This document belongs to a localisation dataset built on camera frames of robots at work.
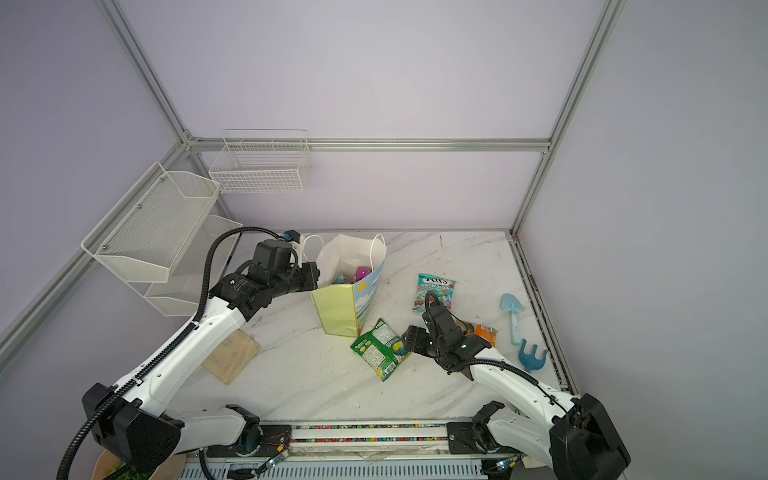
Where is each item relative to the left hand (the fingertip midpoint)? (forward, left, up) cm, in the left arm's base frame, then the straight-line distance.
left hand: (317, 276), depth 78 cm
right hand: (-11, -24, -17) cm, 31 cm away
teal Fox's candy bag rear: (+11, -37, -21) cm, 44 cm away
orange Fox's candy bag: (-6, -49, -22) cm, 53 cm away
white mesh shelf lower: (-6, +24, +10) cm, 27 cm away
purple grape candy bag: (+7, -11, -8) cm, 15 cm away
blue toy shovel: (+5, -61, -23) cm, 65 cm away
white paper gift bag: (+13, -6, -14) cm, 20 cm away
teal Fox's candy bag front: (+6, -4, -9) cm, 12 cm away
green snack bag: (-11, -17, -21) cm, 29 cm away
